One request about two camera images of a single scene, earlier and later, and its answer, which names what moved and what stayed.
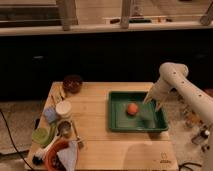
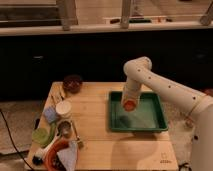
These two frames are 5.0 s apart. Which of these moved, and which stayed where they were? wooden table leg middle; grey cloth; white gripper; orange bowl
Moved: white gripper
Stayed: orange bowl; wooden table leg middle; grey cloth
